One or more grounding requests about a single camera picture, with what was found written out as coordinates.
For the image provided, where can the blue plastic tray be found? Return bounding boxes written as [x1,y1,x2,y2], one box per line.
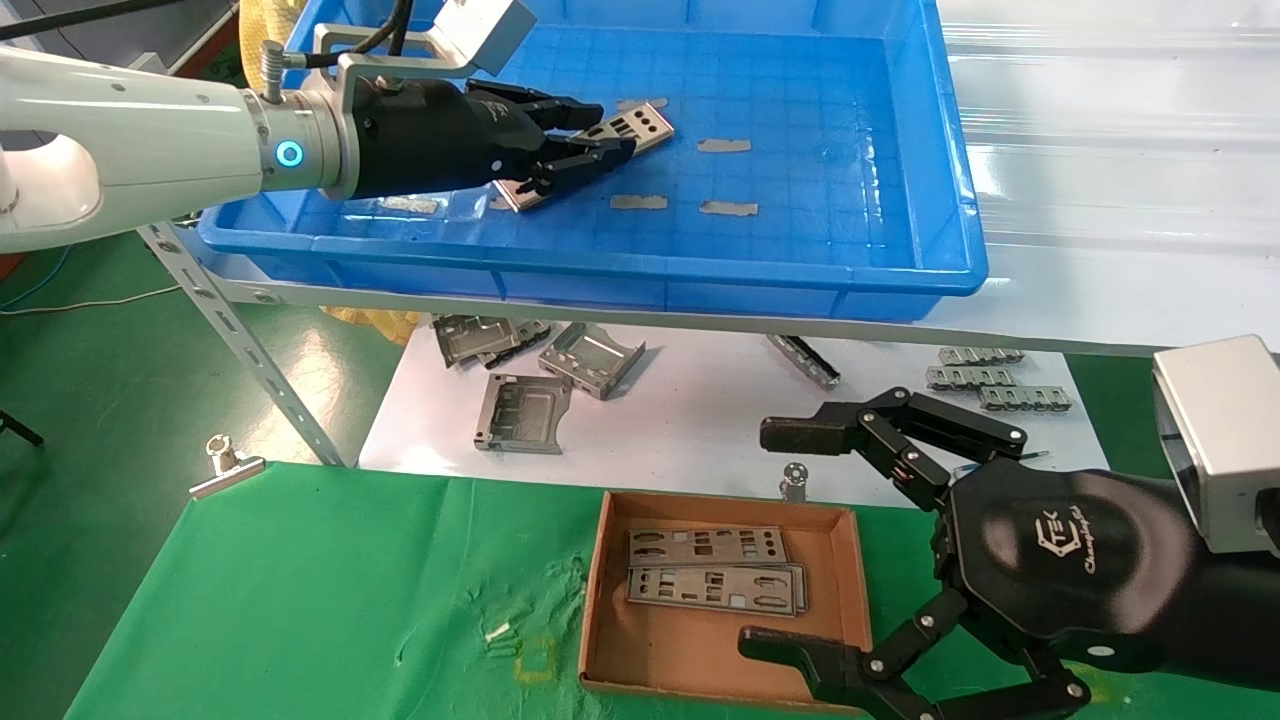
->
[197,0,989,323]

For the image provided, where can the white paper sheet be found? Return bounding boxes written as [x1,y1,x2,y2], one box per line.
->
[357,318,1109,509]

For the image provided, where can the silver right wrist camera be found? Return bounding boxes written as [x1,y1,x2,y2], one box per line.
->
[1152,335,1280,556]

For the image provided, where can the grey perforated shelf upright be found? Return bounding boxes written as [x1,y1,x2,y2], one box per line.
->
[133,222,348,469]

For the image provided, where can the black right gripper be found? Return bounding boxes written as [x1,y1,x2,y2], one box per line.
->
[738,388,1280,720]

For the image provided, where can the silver perforated IO shield plate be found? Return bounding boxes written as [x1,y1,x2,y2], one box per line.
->
[625,564,809,618]
[492,100,675,213]
[626,526,789,569]

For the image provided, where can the silver U-shaped metal bracket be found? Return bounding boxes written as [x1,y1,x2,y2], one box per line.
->
[537,322,647,401]

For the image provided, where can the grey flat metal frame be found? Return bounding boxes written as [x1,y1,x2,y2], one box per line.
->
[474,373,575,456]

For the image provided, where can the grey metal shelf rail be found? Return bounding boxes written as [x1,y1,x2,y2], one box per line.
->
[205,275,1280,359]

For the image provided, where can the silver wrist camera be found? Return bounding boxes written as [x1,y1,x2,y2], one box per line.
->
[433,0,538,77]
[1152,335,1280,556]

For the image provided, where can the silver connector shield strip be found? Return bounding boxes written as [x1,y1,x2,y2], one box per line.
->
[924,365,1011,392]
[937,346,1025,367]
[978,385,1074,412]

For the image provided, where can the white floor cable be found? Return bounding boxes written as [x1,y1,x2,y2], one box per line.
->
[0,286,183,317]

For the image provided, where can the silver folded metal bracket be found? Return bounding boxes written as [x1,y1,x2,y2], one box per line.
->
[432,314,521,369]

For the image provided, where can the shallow cardboard box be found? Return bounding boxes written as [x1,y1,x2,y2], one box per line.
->
[578,489,873,713]

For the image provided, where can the silver part at edge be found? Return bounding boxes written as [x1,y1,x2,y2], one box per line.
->
[478,320,553,369]

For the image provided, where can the grey camera mounting bracket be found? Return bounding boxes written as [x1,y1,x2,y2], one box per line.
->
[312,22,476,101]

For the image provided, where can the blue floor cable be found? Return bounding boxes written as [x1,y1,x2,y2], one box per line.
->
[0,245,76,309]

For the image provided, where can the large metal binder clip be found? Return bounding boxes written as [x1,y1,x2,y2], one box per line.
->
[188,435,267,500]

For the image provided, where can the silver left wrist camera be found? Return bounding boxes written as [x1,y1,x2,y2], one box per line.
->
[433,0,538,77]

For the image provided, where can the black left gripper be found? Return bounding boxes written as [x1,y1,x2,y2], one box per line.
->
[345,78,638,201]

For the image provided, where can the black camera cable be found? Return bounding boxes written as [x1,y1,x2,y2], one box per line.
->
[285,0,416,69]

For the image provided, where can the thin black cable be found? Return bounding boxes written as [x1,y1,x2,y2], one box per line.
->
[0,0,176,29]

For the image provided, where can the narrow slotted metal strip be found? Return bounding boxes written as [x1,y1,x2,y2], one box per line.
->
[766,334,841,391]

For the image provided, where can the green cloth mat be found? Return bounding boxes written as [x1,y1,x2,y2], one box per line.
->
[62,460,1280,720]

